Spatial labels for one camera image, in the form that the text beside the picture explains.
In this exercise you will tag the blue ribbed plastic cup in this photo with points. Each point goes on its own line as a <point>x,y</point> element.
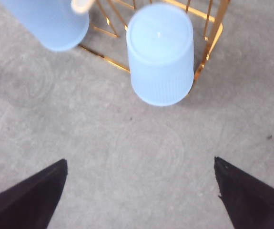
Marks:
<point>56,24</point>
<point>159,43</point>

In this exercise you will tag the gold wire cup rack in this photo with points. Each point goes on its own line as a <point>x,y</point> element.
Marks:
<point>107,32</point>

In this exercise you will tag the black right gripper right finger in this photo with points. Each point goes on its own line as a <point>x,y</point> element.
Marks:
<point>249,201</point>

